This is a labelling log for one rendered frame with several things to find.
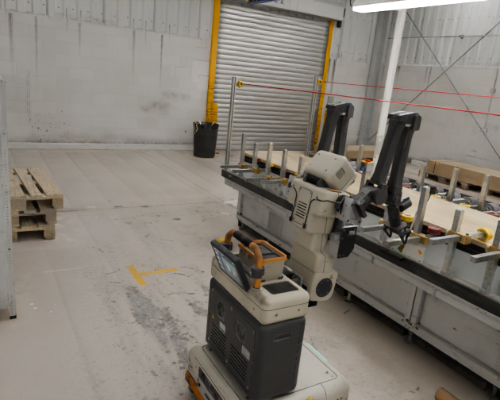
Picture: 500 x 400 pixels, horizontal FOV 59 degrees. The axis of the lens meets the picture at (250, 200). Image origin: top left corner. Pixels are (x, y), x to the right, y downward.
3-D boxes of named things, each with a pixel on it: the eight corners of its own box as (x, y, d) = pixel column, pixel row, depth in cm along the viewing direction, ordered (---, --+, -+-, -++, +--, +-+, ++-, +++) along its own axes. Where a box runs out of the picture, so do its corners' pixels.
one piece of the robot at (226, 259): (255, 306, 195) (240, 267, 185) (219, 274, 224) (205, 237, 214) (275, 294, 199) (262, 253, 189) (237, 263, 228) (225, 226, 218)
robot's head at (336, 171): (326, 178, 205) (346, 155, 208) (299, 168, 223) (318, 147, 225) (340, 197, 213) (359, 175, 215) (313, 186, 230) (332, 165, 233)
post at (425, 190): (411, 259, 282) (426, 186, 269) (407, 258, 285) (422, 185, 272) (415, 259, 284) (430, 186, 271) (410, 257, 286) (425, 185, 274)
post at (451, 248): (443, 286, 263) (461, 209, 251) (438, 284, 266) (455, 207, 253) (447, 286, 265) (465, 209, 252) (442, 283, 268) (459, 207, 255)
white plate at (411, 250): (421, 264, 274) (425, 249, 272) (389, 248, 296) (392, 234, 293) (422, 263, 275) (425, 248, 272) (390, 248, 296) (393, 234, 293)
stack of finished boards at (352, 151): (404, 157, 1144) (405, 151, 1139) (334, 158, 1015) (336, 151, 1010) (381, 151, 1205) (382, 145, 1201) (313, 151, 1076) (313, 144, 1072)
